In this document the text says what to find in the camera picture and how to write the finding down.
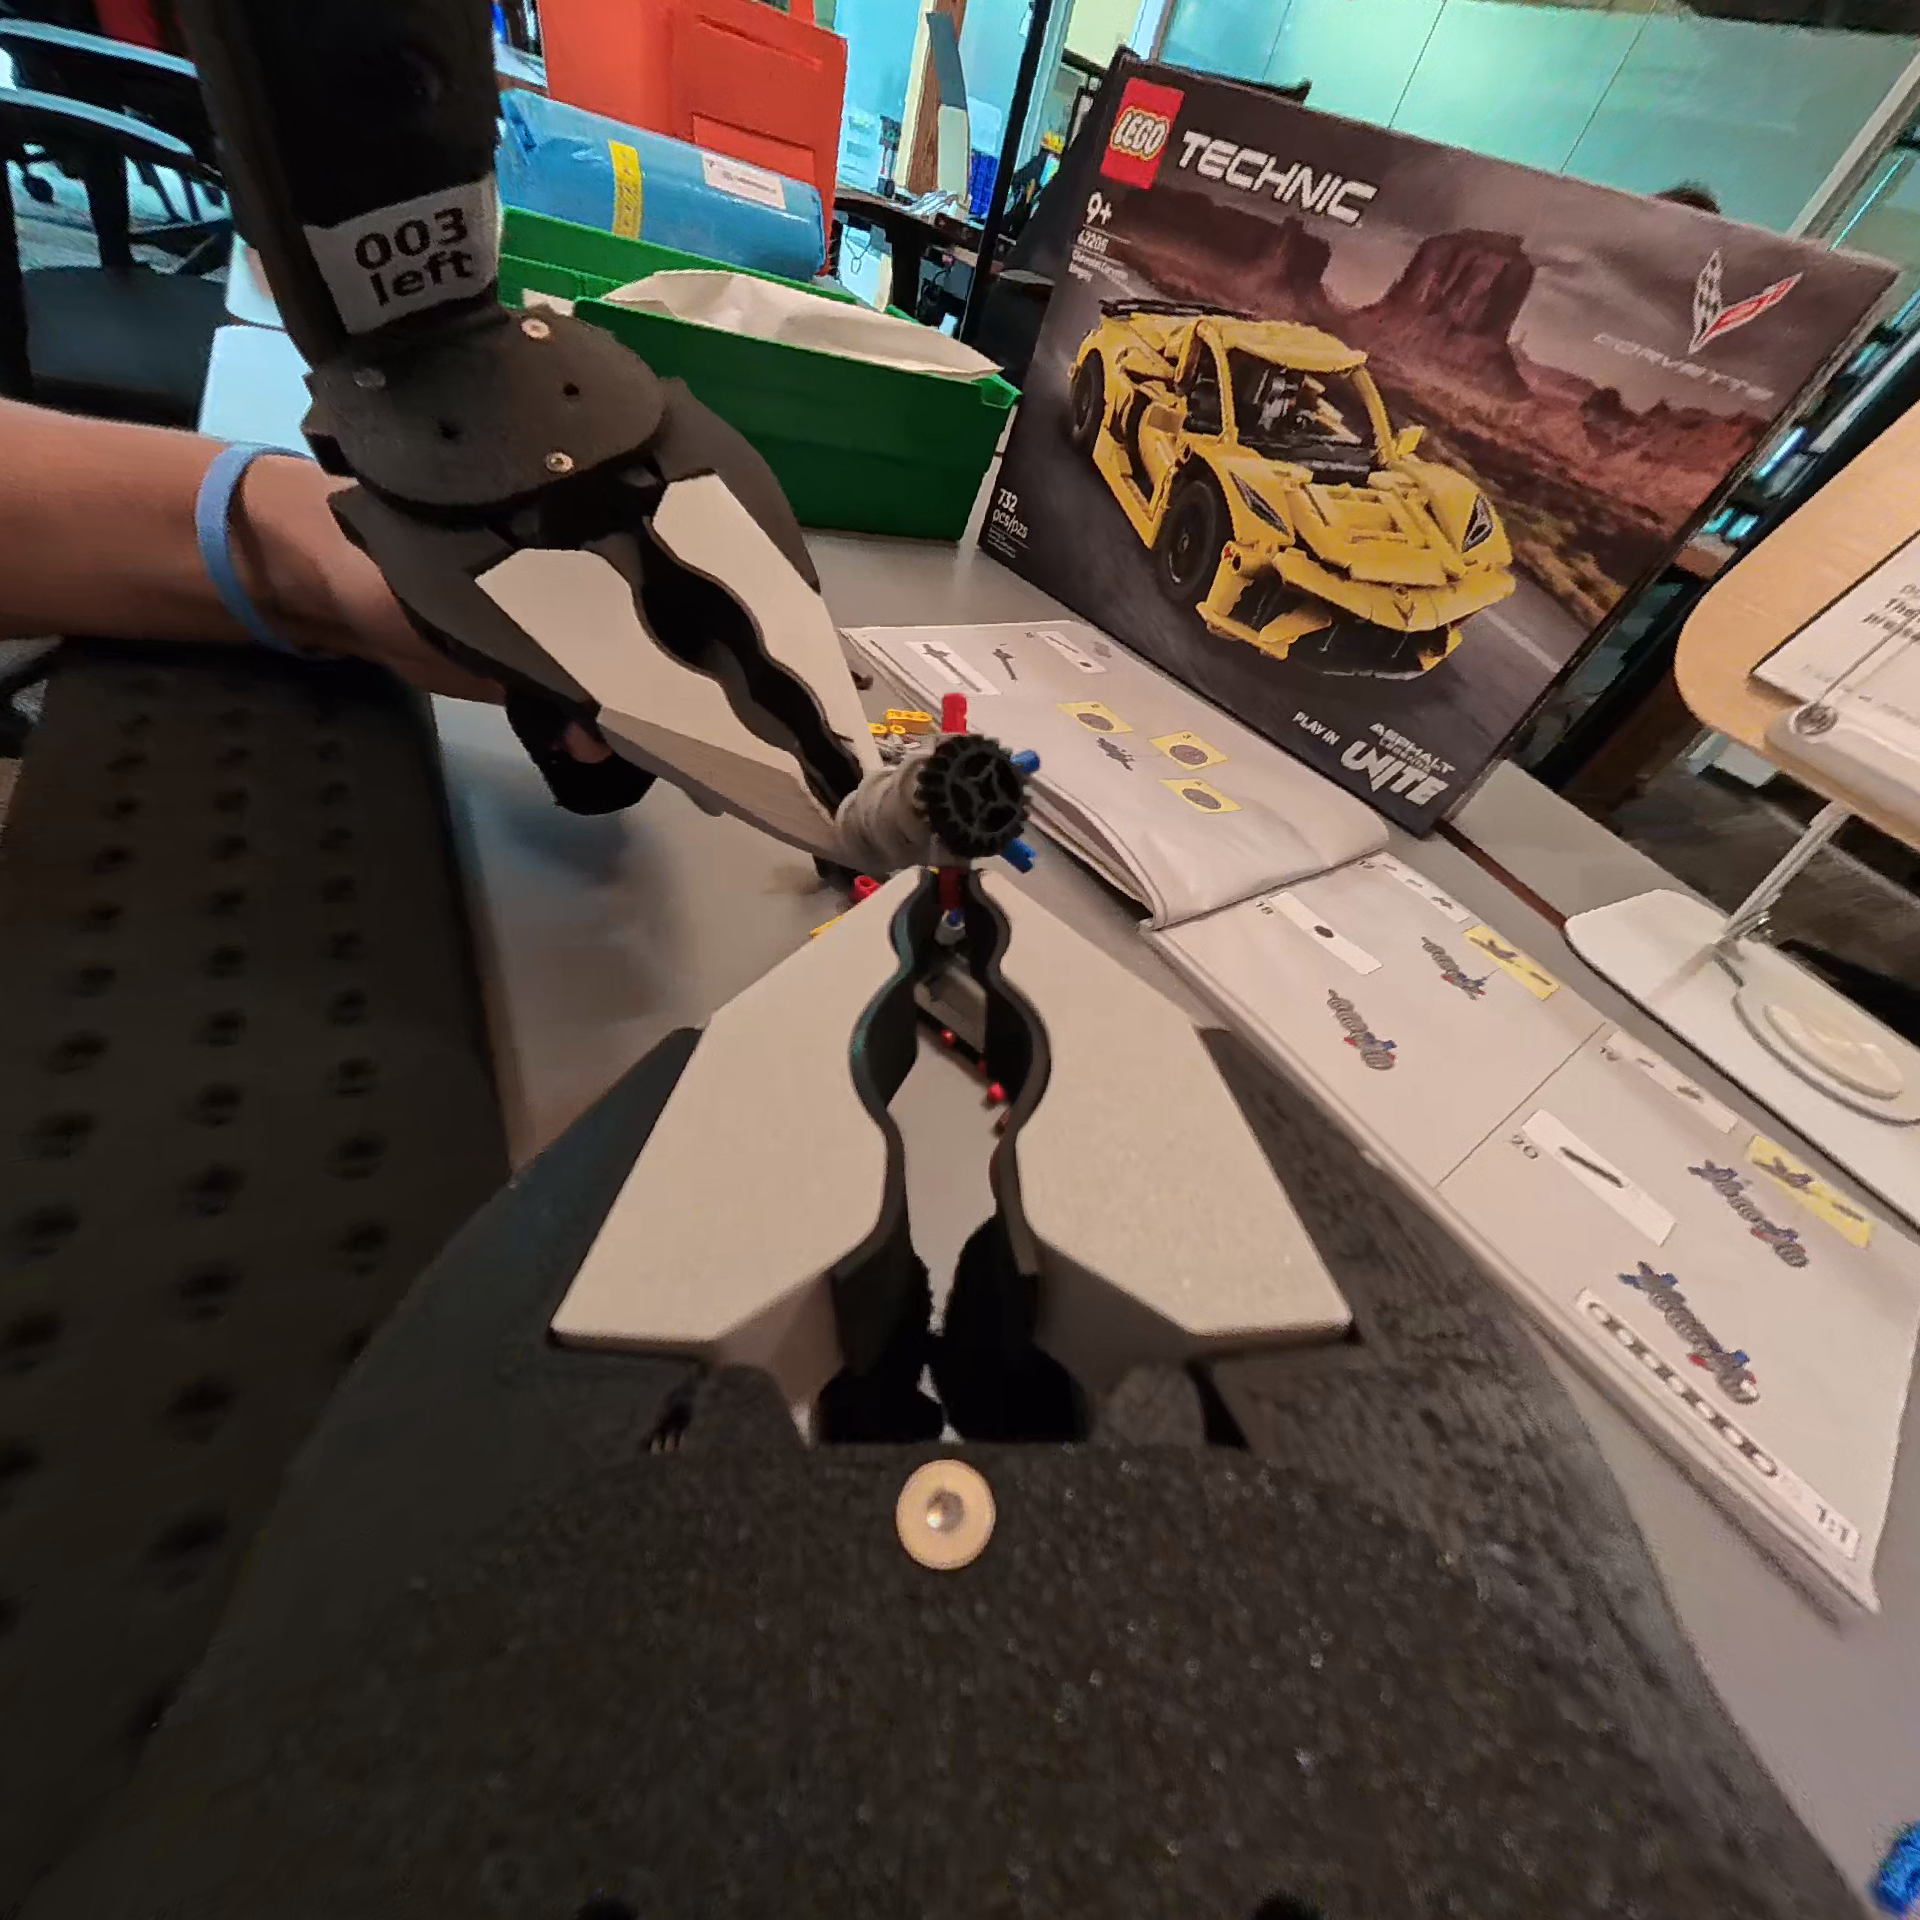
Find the black metal post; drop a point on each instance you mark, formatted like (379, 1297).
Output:
(1010, 181)

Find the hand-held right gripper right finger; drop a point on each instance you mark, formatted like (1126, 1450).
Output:
(1184, 1200)

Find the open instruction booklet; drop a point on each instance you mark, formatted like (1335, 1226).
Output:
(1412, 1050)

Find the blue lego pin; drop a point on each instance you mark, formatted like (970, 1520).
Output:
(1899, 1867)

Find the yellow car lego set box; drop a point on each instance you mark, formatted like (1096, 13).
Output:
(1501, 450)

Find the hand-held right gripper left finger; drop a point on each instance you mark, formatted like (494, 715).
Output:
(722, 1200)

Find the white document stand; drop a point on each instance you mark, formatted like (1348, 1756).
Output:
(1652, 944)

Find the blue plastic roll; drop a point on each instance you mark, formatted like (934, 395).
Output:
(675, 194)

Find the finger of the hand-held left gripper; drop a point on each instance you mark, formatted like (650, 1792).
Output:
(599, 645)
(750, 569)

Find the printed paper sheet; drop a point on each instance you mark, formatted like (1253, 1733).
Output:
(1862, 628)

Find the green plastic bin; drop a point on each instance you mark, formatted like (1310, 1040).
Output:
(570, 246)
(839, 450)

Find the person's left forearm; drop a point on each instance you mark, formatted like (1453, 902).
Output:
(107, 523)

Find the long dark lego chassis assembly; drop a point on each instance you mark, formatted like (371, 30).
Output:
(954, 996)

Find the grey lego gear shaft assembly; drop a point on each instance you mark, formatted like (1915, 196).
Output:
(968, 796)

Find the blue wristband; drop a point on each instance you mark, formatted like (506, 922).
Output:
(219, 556)

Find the orange tote bag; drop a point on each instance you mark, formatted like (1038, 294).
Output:
(704, 76)

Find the black office chair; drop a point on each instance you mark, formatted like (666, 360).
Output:
(91, 113)

